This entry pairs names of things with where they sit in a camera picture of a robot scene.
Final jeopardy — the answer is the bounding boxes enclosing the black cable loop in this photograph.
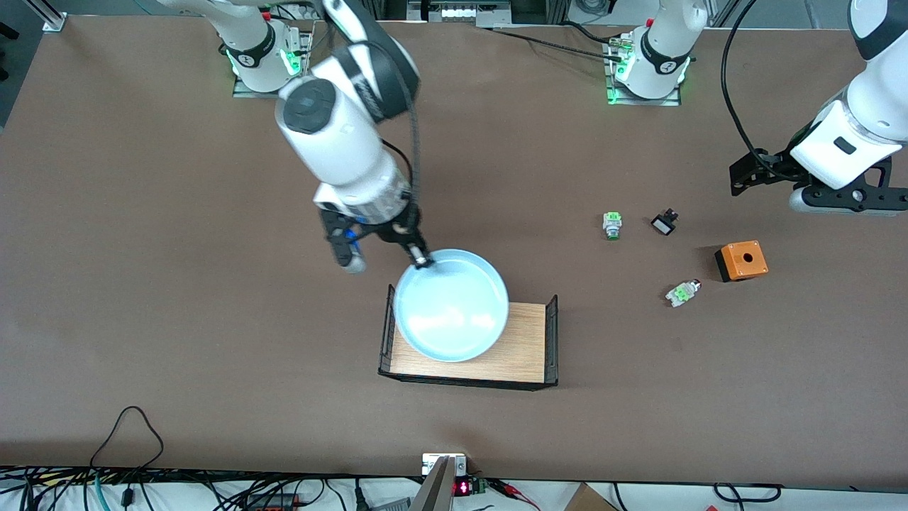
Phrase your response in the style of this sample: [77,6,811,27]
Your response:
[713,483,782,504]

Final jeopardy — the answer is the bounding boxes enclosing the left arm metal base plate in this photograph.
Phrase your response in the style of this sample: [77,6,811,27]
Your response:
[607,35,683,107]

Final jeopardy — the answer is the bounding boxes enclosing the cardboard piece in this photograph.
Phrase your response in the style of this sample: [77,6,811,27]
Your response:
[564,483,619,511]

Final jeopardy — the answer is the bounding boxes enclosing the grey pole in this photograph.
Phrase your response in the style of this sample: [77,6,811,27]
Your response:
[410,458,455,511]

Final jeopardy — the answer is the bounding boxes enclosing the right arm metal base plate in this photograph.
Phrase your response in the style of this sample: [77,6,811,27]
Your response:
[233,32,307,99]

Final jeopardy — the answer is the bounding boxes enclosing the orange box with hole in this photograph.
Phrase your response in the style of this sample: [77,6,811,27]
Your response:
[714,240,769,283]

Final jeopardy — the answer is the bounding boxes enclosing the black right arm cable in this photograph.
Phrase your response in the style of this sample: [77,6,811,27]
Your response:
[376,39,421,214]

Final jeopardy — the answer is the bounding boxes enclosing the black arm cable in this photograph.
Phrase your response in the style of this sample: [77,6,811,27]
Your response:
[376,39,421,214]
[721,0,797,180]

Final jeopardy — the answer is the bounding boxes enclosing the metal bracket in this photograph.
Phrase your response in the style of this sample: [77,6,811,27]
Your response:
[422,453,467,476]

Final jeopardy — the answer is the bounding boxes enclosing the black cable across table edge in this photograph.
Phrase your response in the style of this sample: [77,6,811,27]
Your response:
[489,21,626,62]

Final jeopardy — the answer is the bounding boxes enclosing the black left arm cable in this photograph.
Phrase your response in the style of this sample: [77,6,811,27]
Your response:
[721,0,797,180]

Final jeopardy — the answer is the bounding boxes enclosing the light blue plate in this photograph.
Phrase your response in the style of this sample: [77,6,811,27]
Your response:
[393,248,509,363]

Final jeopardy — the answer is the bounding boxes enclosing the wooden tray black mesh sides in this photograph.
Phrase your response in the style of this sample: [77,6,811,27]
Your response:
[377,284,559,391]

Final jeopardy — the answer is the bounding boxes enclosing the looped black cable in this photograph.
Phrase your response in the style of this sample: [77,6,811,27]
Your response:
[89,406,165,471]

